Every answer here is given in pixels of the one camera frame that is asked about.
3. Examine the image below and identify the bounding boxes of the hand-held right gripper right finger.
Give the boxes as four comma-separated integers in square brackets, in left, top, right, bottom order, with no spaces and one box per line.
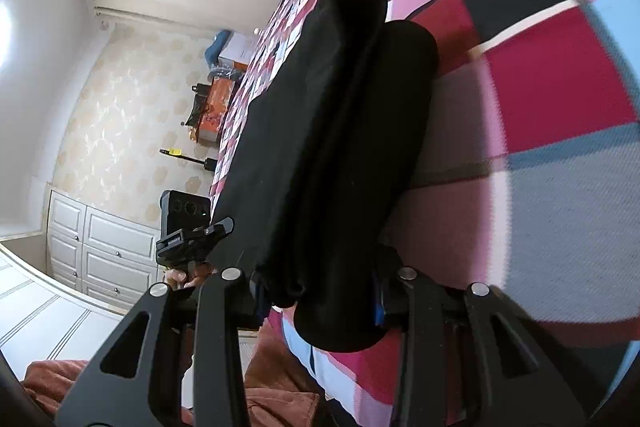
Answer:
[372,268,601,427]

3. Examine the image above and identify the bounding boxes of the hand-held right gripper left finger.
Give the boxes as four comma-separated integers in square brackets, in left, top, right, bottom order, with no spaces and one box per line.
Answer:
[55,267,252,427]

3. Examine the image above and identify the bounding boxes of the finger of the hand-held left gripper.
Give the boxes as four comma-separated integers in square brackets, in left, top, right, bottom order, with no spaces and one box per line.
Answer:
[199,216,236,253]

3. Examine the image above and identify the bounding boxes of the black pants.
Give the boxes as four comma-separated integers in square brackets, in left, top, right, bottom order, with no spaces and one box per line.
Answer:
[210,0,440,354]

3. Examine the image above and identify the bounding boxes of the person's left hand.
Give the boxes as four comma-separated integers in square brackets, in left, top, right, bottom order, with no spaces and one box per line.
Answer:
[164,266,217,294]

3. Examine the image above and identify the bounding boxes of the black stick with yellow tag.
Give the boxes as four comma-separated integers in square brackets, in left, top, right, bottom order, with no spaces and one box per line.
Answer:
[159,148,219,171]

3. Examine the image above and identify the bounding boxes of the white drawer cabinet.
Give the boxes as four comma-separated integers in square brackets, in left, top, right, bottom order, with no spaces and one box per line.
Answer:
[46,188,163,310]

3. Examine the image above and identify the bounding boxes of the brown clothing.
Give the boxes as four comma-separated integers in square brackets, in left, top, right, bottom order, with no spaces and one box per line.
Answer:
[24,319,323,427]

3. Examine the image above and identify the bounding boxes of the orange box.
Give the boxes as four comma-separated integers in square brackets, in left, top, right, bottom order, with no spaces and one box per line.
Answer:
[189,74,247,144]

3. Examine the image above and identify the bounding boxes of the white cardboard box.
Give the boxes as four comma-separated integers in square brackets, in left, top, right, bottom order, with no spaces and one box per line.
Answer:
[217,32,262,74]

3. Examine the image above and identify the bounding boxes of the pink checked bed cover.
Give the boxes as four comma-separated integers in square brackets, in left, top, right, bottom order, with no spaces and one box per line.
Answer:
[209,0,640,427]

